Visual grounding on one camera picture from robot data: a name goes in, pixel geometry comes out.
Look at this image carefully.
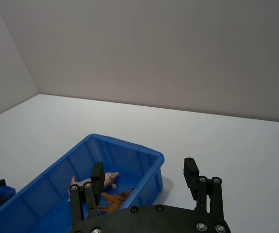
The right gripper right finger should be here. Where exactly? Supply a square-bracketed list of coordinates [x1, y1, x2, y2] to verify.
[183, 157, 225, 216]

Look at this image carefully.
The pink pig toy figure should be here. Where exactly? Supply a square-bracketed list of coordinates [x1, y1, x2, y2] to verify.
[67, 171, 120, 202]

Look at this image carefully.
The blue object with white print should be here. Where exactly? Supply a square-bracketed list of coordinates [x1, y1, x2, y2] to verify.
[0, 185, 16, 202]

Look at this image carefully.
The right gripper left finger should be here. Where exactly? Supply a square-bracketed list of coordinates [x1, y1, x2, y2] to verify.
[68, 162, 105, 223]

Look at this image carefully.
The blue plastic bin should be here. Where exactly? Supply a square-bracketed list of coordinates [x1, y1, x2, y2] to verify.
[0, 133, 165, 233]

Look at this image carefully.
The brown lion toy figure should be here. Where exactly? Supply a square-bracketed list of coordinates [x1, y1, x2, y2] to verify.
[97, 186, 135, 216]

